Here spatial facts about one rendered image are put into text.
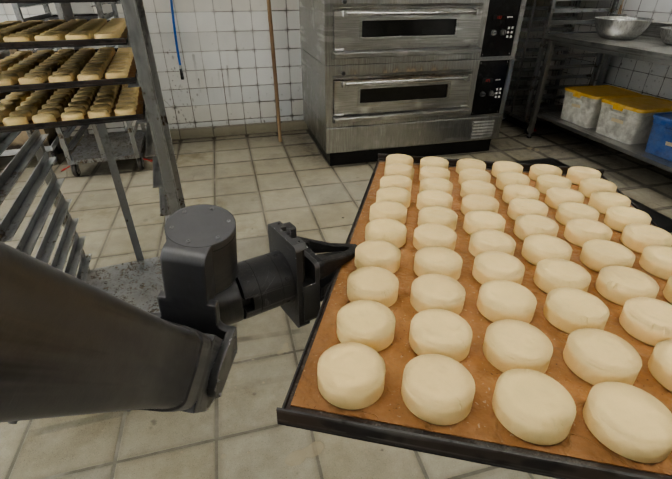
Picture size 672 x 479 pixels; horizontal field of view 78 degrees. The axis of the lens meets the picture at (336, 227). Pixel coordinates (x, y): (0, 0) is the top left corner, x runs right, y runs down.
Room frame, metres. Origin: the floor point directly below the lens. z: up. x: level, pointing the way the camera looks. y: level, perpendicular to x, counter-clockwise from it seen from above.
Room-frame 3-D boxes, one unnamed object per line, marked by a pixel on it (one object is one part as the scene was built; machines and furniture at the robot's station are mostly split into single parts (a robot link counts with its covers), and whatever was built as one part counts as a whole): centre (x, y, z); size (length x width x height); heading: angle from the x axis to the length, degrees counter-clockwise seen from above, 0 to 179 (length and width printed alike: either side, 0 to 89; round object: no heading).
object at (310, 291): (0.38, 0.01, 0.98); 0.09 x 0.07 x 0.07; 123
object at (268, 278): (0.34, 0.07, 0.99); 0.07 x 0.07 x 0.10; 33
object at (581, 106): (3.52, -2.20, 0.36); 0.47 x 0.39 x 0.26; 103
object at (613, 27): (3.51, -2.18, 0.95); 0.39 x 0.39 x 0.14
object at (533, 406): (0.18, -0.13, 1.01); 0.05 x 0.05 x 0.02
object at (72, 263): (1.21, 0.98, 0.33); 0.64 x 0.03 x 0.03; 21
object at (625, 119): (3.13, -2.30, 0.36); 0.47 x 0.38 x 0.26; 104
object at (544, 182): (0.60, -0.35, 0.98); 0.05 x 0.05 x 0.02
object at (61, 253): (1.21, 0.98, 0.42); 0.64 x 0.03 x 0.03; 21
